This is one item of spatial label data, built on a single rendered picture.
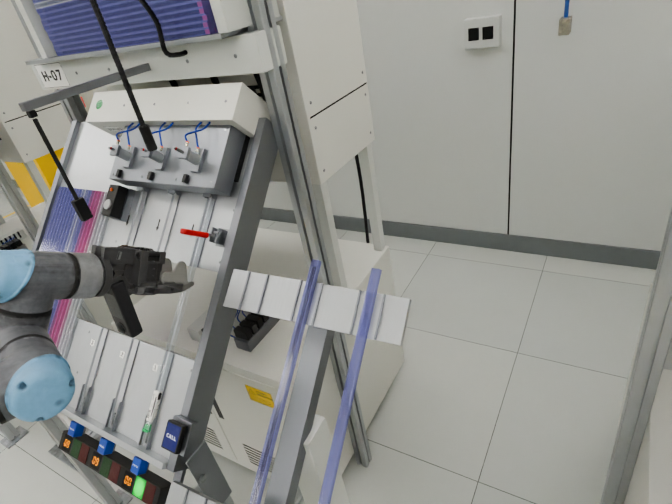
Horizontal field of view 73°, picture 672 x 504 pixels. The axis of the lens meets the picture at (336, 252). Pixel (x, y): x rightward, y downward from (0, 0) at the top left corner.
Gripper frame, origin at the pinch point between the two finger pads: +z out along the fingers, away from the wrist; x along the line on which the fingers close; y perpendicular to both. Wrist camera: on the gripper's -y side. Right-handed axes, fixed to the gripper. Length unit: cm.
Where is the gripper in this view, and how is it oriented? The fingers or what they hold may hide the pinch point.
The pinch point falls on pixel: (184, 286)
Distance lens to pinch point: 99.0
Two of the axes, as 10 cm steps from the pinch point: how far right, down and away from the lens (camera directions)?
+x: -8.6, -1.3, 5.0
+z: 5.0, 0.5, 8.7
